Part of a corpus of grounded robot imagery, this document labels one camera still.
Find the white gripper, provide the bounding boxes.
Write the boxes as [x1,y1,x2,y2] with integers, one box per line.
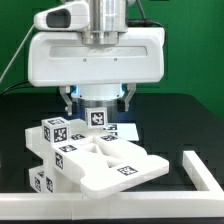
[28,28,164,116]

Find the white chair back frame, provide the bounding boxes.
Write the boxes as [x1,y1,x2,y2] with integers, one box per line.
[25,117,169,199]

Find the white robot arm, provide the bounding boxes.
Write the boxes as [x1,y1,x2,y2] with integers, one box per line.
[28,0,166,112]

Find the white base tag plate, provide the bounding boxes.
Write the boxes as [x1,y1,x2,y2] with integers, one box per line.
[105,123,139,141]

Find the black cables on table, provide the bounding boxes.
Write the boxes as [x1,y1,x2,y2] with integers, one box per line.
[0,81,31,98]

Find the white camera cable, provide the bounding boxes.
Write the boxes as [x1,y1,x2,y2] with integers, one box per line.
[0,25,36,84]

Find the white U-shaped obstacle frame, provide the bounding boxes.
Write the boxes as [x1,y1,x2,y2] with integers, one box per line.
[0,151,224,220]

